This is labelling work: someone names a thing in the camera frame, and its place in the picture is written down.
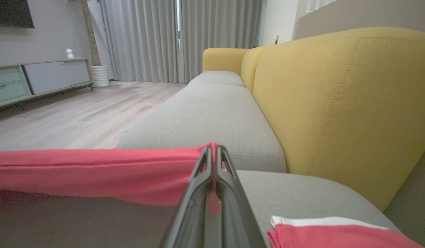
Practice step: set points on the black wall television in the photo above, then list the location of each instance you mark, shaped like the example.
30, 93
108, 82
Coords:
9, 12

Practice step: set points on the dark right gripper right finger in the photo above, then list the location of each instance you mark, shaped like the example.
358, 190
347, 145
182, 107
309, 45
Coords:
236, 213

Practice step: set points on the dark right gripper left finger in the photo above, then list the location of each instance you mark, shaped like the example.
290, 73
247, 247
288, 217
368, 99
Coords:
195, 206

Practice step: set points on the narrow yellow sofa backrest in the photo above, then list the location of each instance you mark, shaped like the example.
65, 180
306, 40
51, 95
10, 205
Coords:
249, 69

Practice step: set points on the yellow sofa armrest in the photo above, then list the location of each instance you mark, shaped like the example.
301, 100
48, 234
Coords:
221, 59

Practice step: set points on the low grey green sideboard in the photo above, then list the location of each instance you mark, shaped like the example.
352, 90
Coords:
54, 75

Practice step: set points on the white wall socket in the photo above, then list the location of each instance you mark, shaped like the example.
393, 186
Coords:
276, 38

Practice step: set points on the large grey sofa seat cushion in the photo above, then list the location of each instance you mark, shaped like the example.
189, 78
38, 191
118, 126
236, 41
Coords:
301, 196

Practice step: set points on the red jersey white striped trim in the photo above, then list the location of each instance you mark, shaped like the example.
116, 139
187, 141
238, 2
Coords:
95, 172

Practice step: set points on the small white figurine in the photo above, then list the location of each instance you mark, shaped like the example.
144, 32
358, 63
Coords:
70, 53

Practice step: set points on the grey curtain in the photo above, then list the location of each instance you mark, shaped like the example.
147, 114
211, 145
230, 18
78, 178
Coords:
215, 24
143, 38

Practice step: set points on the red shorts white waistband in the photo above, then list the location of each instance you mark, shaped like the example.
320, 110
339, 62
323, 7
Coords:
336, 237

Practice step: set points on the brown plant trunk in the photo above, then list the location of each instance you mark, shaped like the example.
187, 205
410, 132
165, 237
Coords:
90, 31

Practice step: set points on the small grey sofa seat cushion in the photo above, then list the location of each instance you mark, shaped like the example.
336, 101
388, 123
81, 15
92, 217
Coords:
215, 78

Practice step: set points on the white ribbed plant pot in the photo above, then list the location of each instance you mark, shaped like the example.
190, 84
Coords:
100, 75

